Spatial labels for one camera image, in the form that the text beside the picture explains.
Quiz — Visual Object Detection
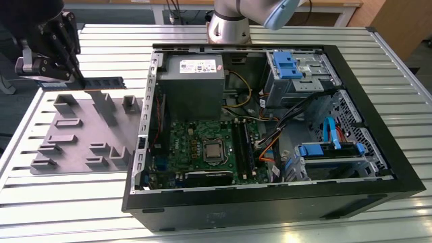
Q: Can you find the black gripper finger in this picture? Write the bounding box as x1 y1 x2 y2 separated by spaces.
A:
15 22 86 90
61 11 83 55

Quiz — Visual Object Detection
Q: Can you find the RAM stick with black chips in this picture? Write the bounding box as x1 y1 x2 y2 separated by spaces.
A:
243 120 257 177
37 76 129 91

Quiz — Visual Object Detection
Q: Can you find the white desk foot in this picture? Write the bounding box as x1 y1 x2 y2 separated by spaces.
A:
0 73 18 96

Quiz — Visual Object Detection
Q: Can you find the grey plastic parts rack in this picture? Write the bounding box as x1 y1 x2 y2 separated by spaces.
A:
30 90 145 176

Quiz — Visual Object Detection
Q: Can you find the grey power supply unit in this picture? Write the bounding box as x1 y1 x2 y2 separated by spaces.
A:
158 55 227 122

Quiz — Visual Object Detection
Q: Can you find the green motherboard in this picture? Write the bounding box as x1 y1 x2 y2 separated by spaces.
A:
149 119 282 189

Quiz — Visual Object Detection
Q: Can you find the silver CPU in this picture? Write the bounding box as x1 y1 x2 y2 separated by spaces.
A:
202 143 227 159

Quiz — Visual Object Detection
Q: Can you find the CPU socket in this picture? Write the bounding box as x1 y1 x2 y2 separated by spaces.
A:
199 136 231 167

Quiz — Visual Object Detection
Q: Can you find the black graphics card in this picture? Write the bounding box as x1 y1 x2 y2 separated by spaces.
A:
185 170 235 188

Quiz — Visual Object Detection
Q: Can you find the blue plastic drive carrier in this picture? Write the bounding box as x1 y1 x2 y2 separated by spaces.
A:
274 51 302 79

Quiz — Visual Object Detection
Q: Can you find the silver metal drive cage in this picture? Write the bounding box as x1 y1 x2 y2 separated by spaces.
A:
265 50 342 108

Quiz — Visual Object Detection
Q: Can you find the black open PC case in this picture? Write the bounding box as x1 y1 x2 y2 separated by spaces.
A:
122 43 427 232

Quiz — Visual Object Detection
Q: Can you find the black disk in blue carrier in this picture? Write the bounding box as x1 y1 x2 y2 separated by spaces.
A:
299 142 366 159

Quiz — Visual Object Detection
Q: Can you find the wooden cabinet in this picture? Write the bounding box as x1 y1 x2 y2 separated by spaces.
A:
350 0 432 61

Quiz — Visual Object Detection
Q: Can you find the yellow and black wire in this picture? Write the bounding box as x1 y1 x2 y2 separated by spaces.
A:
223 70 254 109

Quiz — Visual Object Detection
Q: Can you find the orange wire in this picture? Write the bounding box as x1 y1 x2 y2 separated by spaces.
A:
259 145 282 163

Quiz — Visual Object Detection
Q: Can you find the black wire bundle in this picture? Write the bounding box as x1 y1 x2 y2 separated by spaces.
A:
258 90 339 149

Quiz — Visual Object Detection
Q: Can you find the blue flat wire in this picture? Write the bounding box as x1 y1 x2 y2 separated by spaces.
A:
323 116 342 149

